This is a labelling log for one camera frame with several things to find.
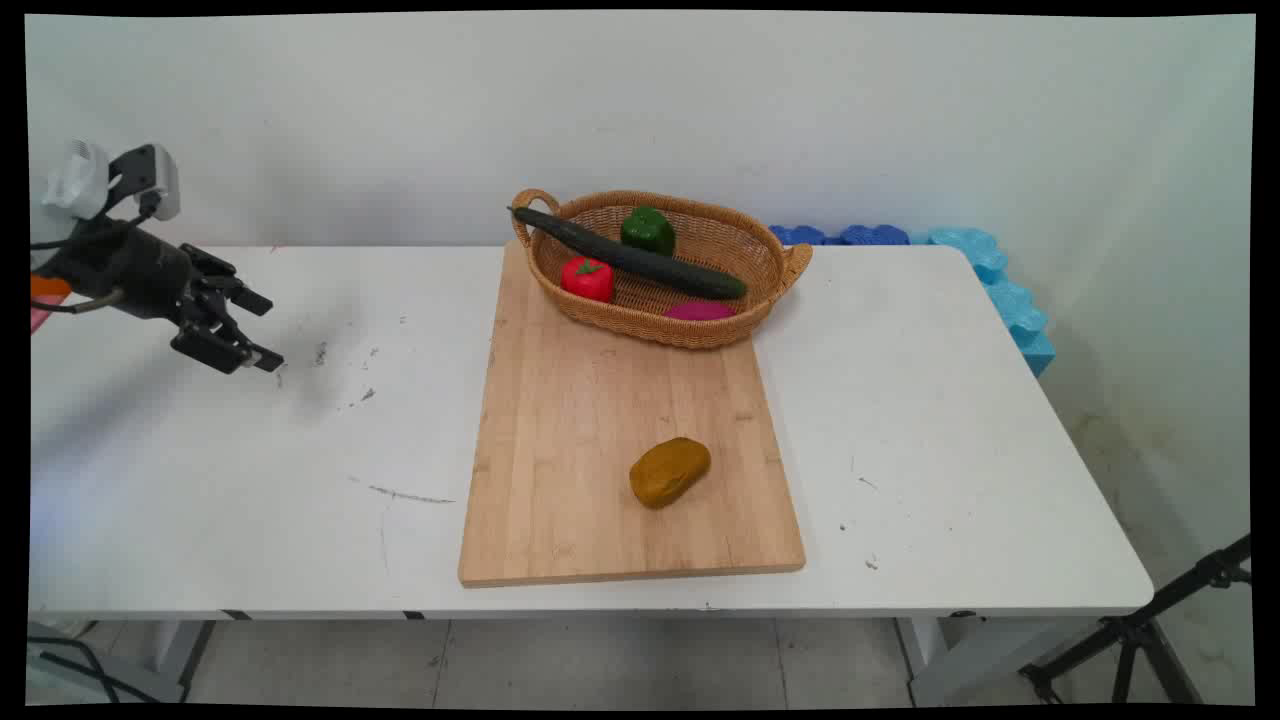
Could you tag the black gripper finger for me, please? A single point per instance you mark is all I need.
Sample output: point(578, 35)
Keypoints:
point(230, 282)
point(222, 345)

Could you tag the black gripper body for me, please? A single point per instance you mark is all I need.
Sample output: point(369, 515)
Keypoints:
point(130, 270)

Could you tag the brown toy potato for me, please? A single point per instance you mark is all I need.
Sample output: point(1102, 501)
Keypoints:
point(670, 472)

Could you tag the orange object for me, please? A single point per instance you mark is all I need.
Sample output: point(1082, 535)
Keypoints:
point(48, 287)

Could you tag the pink object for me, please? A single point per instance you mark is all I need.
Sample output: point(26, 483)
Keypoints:
point(42, 312)

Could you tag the white table leg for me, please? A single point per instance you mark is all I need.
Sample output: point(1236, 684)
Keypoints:
point(180, 655)
point(950, 665)

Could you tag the wooden cutting board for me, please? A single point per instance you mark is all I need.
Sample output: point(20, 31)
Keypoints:
point(600, 420)

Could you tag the dark green toy cucumber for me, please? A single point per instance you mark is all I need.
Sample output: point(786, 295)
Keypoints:
point(640, 262)

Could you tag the green toy bell pepper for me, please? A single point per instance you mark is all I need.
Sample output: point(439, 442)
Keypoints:
point(648, 232)

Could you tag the magenta toy vegetable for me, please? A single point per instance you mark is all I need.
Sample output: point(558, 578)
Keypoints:
point(698, 311)

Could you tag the woven wicker basket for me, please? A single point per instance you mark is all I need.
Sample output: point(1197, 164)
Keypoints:
point(720, 250)

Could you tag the dark blue foam piece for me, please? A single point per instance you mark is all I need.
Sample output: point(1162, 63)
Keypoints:
point(797, 236)
point(875, 235)

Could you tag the light blue foam piece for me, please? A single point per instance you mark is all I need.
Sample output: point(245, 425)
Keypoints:
point(1015, 305)

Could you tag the black tripod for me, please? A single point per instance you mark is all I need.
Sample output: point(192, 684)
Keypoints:
point(1130, 635)

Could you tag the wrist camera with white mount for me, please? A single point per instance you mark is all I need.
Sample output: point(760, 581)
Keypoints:
point(85, 180)

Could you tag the grey metal base frame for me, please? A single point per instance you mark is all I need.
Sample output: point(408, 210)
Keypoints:
point(60, 690)

